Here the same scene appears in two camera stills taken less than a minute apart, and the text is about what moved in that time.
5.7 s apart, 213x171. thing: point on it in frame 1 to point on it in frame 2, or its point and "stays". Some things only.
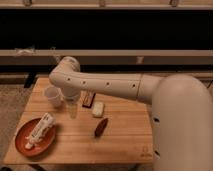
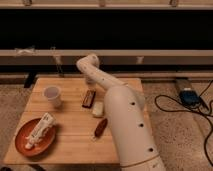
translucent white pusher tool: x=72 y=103 to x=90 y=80
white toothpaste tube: x=45 y=123 stays
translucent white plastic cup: x=55 y=95 stays
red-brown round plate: x=26 y=130 stays
